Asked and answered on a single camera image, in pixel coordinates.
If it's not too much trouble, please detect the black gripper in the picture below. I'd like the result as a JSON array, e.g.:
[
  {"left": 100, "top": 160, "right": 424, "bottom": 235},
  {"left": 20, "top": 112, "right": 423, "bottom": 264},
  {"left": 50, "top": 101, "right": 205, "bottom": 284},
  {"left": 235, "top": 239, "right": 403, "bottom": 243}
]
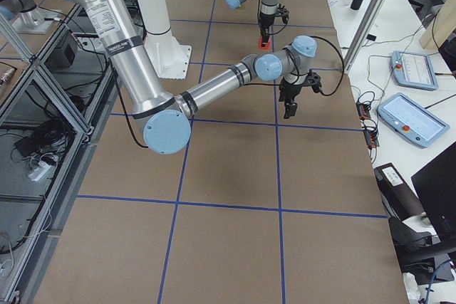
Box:
[
  {"left": 258, "top": 4, "right": 289, "bottom": 38},
  {"left": 279, "top": 70, "right": 321, "bottom": 120}
]

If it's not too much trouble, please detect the red block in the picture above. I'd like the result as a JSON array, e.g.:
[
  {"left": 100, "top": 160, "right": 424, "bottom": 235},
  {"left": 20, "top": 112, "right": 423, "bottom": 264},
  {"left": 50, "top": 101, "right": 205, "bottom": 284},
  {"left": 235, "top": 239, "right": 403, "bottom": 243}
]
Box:
[{"left": 258, "top": 36, "right": 271, "bottom": 50}]

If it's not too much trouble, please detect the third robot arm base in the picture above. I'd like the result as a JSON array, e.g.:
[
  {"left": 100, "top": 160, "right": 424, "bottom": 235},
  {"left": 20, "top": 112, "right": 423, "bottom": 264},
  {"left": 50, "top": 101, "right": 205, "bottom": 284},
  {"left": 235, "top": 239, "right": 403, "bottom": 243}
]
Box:
[{"left": 1, "top": 0, "right": 51, "bottom": 34}]

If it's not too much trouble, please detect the orange black usb hub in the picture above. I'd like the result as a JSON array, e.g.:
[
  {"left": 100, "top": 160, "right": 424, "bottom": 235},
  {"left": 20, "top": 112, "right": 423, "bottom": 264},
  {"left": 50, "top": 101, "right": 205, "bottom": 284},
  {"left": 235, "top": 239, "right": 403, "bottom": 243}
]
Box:
[{"left": 356, "top": 101, "right": 379, "bottom": 150}]

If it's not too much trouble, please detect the brown paper table cover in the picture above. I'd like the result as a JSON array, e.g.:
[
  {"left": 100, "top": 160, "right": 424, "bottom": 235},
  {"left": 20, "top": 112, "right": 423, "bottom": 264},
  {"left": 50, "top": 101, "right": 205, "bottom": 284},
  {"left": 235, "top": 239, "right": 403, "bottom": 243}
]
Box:
[{"left": 35, "top": 0, "right": 410, "bottom": 304}]

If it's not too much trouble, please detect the near teach pendant tablet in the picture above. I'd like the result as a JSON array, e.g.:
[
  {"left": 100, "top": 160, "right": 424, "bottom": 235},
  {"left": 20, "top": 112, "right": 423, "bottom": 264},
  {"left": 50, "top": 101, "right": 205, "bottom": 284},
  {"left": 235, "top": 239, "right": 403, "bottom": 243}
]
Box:
[{"left": 377, "top": 93, "right": 450, "bottom": 148}]

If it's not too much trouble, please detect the teach pendant tablet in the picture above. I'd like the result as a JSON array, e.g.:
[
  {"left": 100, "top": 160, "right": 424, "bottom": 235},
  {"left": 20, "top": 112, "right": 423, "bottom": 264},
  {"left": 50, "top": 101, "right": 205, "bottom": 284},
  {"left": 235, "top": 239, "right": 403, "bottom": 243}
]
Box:
[
  {"left": 391, "top": 51, "right": 438, "bottom": 91},
  {"left": 377, "top": 93, "right": 450, "bottom": 148}
]

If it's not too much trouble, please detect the far teach pendant tablet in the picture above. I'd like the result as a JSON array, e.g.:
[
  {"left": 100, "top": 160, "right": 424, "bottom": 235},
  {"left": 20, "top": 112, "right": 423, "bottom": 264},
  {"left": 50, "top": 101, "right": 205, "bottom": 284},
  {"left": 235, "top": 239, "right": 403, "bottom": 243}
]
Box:
[{"left": 391, "top": 51, "right": 438, "bottom": 91}]

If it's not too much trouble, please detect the black box with label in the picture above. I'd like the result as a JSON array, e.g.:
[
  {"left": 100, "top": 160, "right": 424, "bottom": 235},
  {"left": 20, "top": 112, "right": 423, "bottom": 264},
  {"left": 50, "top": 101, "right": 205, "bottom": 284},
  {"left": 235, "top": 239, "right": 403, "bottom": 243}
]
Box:
[{"left": 374, "top": 163, "right": 424, "bottom": 221}]

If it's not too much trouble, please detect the black monitor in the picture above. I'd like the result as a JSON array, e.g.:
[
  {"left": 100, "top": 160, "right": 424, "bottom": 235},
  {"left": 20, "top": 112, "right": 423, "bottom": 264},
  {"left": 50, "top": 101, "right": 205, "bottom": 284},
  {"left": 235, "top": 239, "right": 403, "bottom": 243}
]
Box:
[{"left": 411, "top": 143, "right": 456, "bottom": 240}]

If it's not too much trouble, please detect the white power strip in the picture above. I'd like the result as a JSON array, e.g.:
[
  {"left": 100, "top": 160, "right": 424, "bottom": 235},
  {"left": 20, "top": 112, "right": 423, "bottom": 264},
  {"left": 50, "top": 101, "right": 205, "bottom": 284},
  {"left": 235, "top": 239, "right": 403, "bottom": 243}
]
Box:
[{"left": 28, "top": 160, "right": 51, "bottom": 182}]

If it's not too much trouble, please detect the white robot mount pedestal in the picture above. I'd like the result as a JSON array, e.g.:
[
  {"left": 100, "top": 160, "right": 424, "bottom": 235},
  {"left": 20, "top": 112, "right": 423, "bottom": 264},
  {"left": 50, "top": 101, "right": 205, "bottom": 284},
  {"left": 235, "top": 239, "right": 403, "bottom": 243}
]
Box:
[{"left": 138, "top": 0, "right": 192, "bottom": 80}]

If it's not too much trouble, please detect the aluminium frame post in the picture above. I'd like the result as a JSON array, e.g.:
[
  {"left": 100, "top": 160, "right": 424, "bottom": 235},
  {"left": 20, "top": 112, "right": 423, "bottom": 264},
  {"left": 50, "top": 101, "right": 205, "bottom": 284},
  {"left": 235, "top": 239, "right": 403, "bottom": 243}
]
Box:
[{"left": 344, "top": 0, "right": 385, "bottom": 73}]

